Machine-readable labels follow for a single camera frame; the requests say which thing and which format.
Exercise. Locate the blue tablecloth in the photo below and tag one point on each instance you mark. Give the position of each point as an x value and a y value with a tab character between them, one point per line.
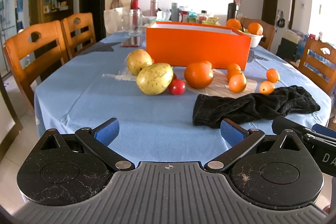
95	86

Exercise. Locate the large orange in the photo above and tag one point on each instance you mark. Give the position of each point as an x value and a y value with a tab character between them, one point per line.
198	75

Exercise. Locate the far left wooden chair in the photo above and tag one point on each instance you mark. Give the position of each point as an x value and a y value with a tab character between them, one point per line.
79	33

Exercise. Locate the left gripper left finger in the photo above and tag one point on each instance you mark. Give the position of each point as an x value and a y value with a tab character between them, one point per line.
96	141

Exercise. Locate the paper shopping bag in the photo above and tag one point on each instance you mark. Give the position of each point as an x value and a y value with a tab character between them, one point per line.
113	12

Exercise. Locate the white pill bottle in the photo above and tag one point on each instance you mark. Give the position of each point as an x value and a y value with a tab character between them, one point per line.
202	17

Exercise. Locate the glass mug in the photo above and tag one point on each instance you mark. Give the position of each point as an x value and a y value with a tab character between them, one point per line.
132	22

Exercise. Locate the small orange kumquat front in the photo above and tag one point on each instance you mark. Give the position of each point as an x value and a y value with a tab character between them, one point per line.
237	83

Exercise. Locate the orange in bowl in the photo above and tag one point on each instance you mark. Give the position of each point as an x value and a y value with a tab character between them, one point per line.
234	24
255	28

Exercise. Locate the small orange near cloth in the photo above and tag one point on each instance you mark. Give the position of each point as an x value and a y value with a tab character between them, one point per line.
266	87

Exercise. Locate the orange cardboard box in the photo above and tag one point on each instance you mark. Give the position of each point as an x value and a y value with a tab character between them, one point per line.
180	44

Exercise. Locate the pink thermos bottle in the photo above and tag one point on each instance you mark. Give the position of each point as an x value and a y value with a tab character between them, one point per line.
153	7

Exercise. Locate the yellow pear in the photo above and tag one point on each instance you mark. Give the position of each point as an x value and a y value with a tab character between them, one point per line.
138	60
155	79

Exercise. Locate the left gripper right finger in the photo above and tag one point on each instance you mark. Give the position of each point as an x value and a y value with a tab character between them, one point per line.
242	142

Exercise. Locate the red lidded jar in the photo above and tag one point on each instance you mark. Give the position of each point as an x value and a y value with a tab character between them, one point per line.
183	16

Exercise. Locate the yellow green box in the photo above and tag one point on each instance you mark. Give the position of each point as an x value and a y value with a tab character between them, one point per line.
213	21

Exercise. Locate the grey bottle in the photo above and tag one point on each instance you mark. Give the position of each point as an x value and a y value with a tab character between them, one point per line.
174	12

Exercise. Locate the right wooden chair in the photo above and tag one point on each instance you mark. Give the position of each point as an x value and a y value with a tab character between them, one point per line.
321	74

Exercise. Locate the small orange behind front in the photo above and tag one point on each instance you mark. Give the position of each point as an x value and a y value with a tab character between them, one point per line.
232	70

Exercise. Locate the white fruit bowl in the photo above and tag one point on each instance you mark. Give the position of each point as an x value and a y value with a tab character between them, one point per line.
255	39

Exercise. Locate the black cloth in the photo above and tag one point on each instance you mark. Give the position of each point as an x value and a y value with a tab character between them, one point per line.
211	110

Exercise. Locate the smartphone on table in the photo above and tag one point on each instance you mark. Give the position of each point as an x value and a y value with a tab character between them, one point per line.
133	41

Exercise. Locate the black thermos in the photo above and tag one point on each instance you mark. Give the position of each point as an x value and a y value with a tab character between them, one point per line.
232	10

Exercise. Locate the left orange in bowl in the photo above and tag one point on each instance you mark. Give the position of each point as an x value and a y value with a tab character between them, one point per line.
234	24

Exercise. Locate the tissue pack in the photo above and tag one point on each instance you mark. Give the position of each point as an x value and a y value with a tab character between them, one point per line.
163	15

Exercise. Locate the small orange far right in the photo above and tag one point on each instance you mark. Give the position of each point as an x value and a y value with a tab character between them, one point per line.
272	75

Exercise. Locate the right orange in bowl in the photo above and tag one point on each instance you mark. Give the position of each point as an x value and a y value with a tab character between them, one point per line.
255	28

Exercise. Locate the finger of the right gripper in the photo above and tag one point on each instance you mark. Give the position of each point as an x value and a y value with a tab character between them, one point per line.
324	130

